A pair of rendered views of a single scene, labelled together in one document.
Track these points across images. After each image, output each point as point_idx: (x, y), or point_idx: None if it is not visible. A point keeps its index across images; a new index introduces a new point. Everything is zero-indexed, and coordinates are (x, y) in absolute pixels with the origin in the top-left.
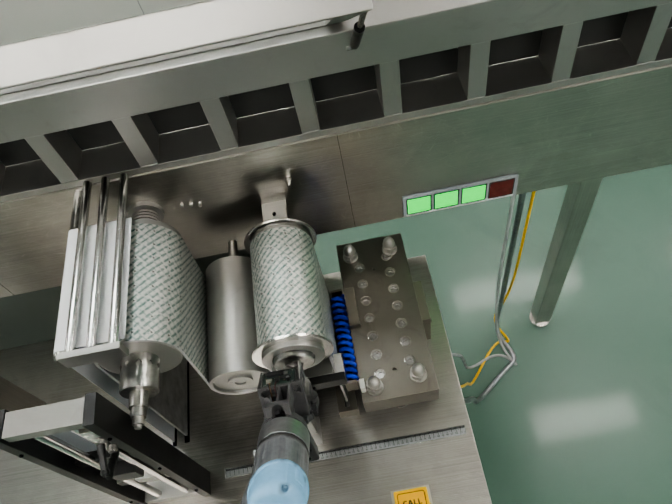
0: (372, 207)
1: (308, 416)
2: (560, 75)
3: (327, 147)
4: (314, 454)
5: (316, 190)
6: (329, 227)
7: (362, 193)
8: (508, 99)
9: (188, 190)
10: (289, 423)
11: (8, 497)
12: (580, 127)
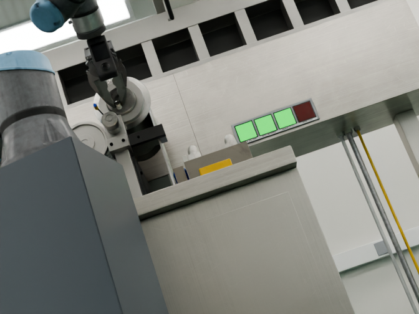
0: (211, 138)
1: (112, 52)
2: (297, 23)
3: (168, 83)
4: (112, 61)
5: (167, 122)
6: (183, 162)
7: (201, 124)
8: (272, 40)
9: None
10: (92, 12)
11: None
12: (333, 56)
